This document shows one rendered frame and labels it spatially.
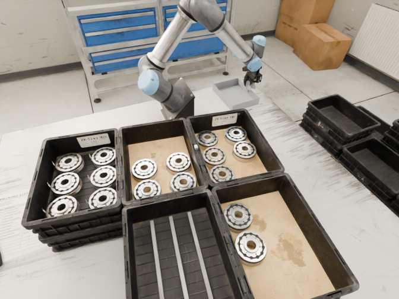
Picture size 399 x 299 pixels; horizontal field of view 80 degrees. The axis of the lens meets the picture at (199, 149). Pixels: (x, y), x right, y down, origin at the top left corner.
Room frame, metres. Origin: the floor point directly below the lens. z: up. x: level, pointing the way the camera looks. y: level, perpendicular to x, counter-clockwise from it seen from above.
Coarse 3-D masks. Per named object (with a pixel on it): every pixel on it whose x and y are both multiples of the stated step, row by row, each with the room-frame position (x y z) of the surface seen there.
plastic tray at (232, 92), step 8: (232, 80) 1.51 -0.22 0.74; (240, 80) 1.50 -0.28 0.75; (216, 88) 1.40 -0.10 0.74; (224, 88) 1.46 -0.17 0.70; (232, 88) 1.47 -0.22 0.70; (240, 88) 1.47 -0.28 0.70; (224, 96) 1.30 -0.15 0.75; (232, 96) 1.37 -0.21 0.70; (240, 96) 1.37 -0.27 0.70; (248, 96) 1.38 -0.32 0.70; (256, 96) 1.32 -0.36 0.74; (232, 104) 1.21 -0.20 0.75; (240, 104) 1.23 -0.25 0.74; (248, 104) 1.26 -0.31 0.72; (256, 104) 1.29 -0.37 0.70
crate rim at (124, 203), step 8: (168, 120) 0.83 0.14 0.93; (176, 120) 0.83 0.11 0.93; (184, 120) 0.83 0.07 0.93; (120, 128) 0.77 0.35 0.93; (128, 128) 0.77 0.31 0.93; (120, 136) 0.72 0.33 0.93; (120, 144) 0.67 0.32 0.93; (192, 144) 0.69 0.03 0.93; (120, 152) 0.63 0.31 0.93; (120, 160) 0.59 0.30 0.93; (120, 168) 0.55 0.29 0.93; (200, 168) 0.57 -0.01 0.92; (176, 192) 0.45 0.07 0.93; (184, 192) 0.45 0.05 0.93; (136, 200) 0.42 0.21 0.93; (144, 200) 0.42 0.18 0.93
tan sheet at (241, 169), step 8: (224, 144) 0.79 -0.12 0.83; (232, 160) 0.69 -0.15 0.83; (256, 160) 0.69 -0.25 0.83; (208, 168) 0.64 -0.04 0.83; (232, 168) 0.64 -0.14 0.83; (240, 168) 0.64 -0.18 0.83; (248, 168) 0.64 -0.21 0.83; (256, 168) 0.64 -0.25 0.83; (264, 168) 0.65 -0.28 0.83; (240, 176) 0.60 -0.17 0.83
